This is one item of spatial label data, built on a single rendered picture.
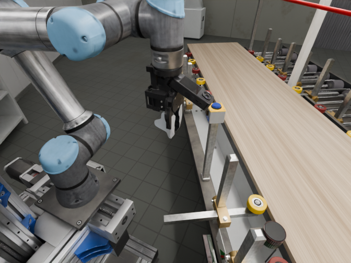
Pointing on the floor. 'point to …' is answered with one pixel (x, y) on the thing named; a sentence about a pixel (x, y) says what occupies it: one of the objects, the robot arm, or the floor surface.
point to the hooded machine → (194, 19)
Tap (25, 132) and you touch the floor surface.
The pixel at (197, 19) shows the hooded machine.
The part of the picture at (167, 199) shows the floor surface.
